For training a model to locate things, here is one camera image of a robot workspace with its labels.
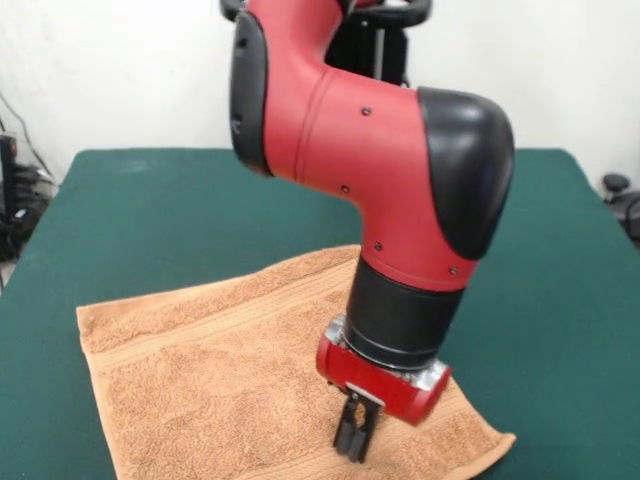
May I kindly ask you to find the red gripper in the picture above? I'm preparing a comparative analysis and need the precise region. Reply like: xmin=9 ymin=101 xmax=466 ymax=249
xmin=314 ymin=314 xmax=453 ymax=464

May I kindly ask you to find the tan terry cloth towel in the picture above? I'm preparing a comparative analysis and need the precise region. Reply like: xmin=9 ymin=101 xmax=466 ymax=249
xmin=74 ymin=243 xmax=517 ymax=480

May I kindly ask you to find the dark green table cloth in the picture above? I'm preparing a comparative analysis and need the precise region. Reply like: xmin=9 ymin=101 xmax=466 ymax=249
xmin=0 ymin=147 xmax=640 ymax=480

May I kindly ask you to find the black electronics box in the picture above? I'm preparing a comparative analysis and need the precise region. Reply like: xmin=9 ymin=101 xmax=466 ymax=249
xmin=0 ymin=132 xmax=20 ymax=262

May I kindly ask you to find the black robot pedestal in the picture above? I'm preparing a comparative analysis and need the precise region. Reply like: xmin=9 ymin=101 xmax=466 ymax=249
xmin=219 ymin=0 xmax=434 ymax=89

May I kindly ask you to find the black cable bundle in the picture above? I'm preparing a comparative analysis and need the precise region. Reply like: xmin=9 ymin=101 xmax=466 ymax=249
xmin=13 ymin=164 xmax=60 ymax=211

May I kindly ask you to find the grey wall cable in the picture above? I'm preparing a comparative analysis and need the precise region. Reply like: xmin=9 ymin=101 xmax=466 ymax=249
xmin=0 ymin=92 xmax=56 ymax=181

